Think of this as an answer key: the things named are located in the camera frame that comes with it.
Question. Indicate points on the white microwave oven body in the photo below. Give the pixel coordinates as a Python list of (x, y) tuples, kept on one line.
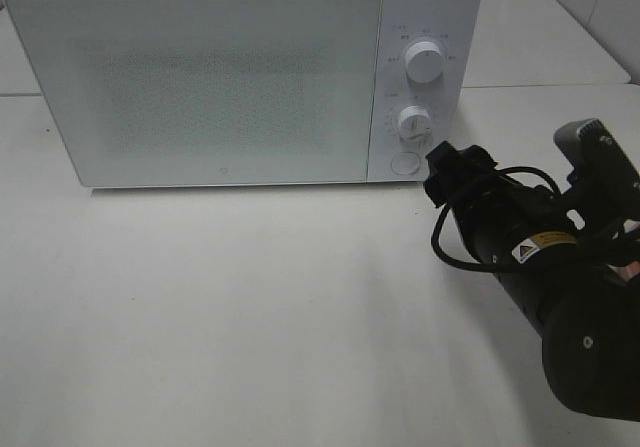
[(425, 17)]

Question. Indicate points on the white microwave door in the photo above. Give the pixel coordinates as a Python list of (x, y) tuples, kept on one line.
[(163, 93)]

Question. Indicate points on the round white door button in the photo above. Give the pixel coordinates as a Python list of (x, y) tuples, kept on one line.
[(405, 163)]

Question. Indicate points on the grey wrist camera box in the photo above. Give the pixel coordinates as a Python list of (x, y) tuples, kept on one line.
[(599, 163)]

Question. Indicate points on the upper white power knob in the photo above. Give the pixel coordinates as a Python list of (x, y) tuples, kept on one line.
[(424, 61)]

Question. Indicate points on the lower white timer knob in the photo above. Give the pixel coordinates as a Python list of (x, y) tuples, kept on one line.
[(414, 123)]

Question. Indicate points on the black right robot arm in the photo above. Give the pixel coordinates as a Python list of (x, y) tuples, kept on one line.
[(557, 254)]

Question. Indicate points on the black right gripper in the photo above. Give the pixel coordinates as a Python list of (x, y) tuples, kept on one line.
[(460, 175)]

